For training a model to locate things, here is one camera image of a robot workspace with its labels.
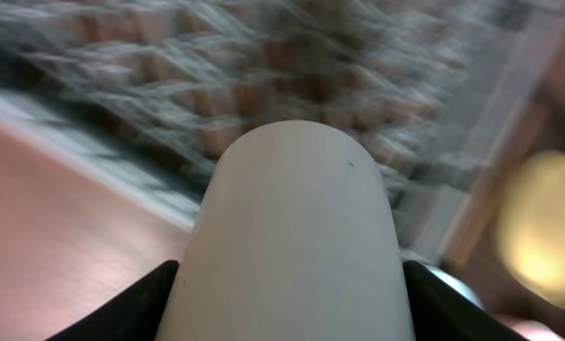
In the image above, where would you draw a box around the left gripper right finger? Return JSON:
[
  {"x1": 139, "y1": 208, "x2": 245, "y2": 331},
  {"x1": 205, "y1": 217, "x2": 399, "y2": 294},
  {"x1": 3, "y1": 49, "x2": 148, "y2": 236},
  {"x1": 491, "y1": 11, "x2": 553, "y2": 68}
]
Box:
[{"x1": 403, "y1": 260, "x2": 526, "y2": 341}]

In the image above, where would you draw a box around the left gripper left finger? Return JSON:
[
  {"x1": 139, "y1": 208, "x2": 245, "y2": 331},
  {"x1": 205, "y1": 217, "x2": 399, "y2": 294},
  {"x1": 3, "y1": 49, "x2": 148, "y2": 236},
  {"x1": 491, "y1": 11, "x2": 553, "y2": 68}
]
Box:
[{"x1": 47, "y1": 260, "x2": 179, "y2": 341}]

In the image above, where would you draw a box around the white cup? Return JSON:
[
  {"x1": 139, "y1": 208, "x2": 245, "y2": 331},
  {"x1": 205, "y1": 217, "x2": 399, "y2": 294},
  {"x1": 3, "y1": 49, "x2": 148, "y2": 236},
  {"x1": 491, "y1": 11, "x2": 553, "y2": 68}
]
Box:
[{"x1": 156, "y1": 120, "x2": 414, "y2": 341}]

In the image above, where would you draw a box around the light blue bowl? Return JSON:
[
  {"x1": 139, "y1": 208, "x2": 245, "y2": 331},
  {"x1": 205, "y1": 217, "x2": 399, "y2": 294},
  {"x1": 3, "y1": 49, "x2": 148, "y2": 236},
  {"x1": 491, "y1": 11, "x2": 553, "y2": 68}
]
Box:
[{"x1": 400, "y1": 248, "x2": 484, "y2": 310}]

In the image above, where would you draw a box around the yellow round plate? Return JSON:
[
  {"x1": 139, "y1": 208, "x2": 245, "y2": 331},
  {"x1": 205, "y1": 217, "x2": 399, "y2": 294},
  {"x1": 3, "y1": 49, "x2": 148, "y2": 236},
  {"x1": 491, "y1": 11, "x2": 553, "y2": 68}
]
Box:
[{"x1": 494, "y1": 151, "x2": 565, "y2": 309}]

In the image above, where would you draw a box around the grey plastic dish rack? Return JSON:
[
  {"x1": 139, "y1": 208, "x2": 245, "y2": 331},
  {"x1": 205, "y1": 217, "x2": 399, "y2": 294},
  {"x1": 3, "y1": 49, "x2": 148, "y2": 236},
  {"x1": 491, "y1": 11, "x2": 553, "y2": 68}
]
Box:
[{"x1": 0, "y1": 1, "x2": 565, "y2": 262}]

